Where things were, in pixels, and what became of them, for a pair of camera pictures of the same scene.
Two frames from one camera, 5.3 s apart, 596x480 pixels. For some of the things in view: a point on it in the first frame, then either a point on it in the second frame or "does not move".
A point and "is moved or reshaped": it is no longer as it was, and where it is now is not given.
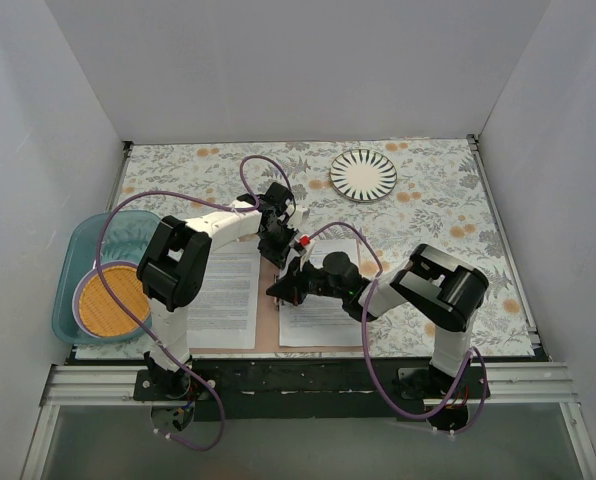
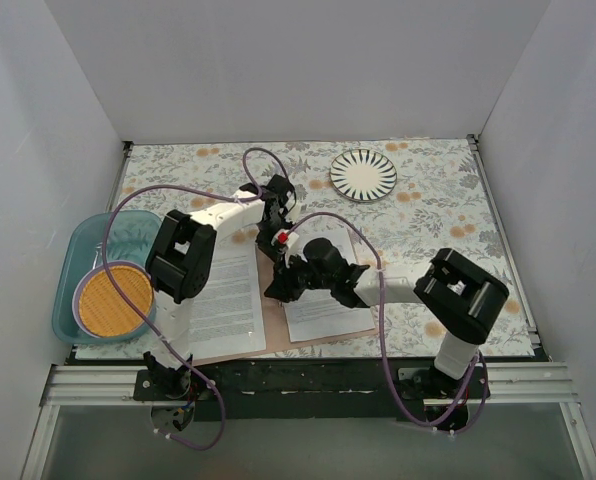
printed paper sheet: x=225 y=314 does not move
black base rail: x=388 y=389 does not move
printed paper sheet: x=321 y=320 is moved or reshaped
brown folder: x=267 y=330 is moved or reshaped
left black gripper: x=273 y=245 does not move
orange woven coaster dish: x=94 y=308 does not move
